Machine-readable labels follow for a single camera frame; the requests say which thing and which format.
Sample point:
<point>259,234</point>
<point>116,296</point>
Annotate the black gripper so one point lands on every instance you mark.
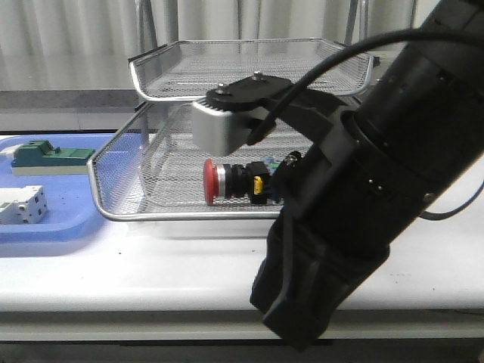
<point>315,253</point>

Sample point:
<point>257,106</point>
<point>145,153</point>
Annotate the red emergency stop button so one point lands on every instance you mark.
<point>253,180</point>

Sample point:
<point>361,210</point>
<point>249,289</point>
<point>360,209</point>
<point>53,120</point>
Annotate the silver mesh tray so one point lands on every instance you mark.
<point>187,70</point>
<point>150,170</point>

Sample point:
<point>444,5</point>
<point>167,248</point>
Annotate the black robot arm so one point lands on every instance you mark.
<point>371,170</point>

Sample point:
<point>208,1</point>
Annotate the blue plastic tray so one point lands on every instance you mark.
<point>71,211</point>

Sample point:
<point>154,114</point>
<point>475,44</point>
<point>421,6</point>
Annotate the white circuit breaker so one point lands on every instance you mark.
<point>26,205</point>

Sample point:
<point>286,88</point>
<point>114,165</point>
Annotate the green and cream terminal block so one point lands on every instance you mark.
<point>40,157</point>

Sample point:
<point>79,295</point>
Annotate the white small part in tray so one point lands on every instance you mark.
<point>9,151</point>

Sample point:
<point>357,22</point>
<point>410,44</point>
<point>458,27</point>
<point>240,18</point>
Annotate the grey stone counter ledge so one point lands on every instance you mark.
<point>66,82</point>

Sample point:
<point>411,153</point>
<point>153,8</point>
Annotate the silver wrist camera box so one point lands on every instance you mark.
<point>222,132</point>

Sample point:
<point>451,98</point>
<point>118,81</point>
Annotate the silver wire rack frame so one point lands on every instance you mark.
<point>162,22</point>

